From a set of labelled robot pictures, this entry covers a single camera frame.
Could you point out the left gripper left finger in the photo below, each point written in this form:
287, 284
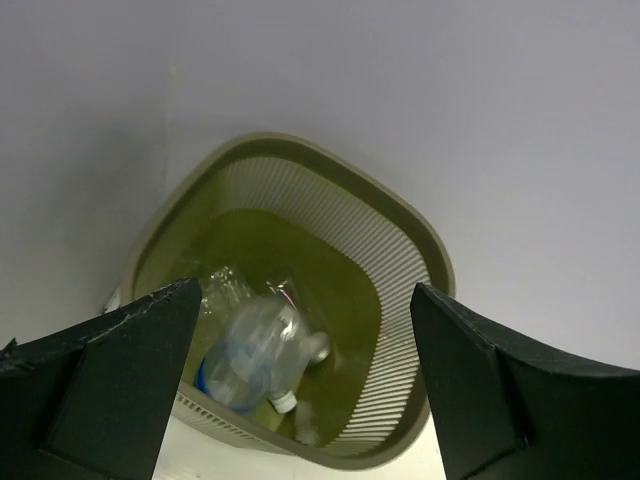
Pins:
93, 401

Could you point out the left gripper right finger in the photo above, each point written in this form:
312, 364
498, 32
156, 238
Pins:
506, 406

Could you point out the bottle blue cap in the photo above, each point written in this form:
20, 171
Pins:
260, 357

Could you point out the clear bottle white cap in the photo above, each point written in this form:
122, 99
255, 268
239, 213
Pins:
231, 309

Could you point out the olive green plastic bin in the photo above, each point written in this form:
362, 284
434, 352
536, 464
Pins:
348, 252

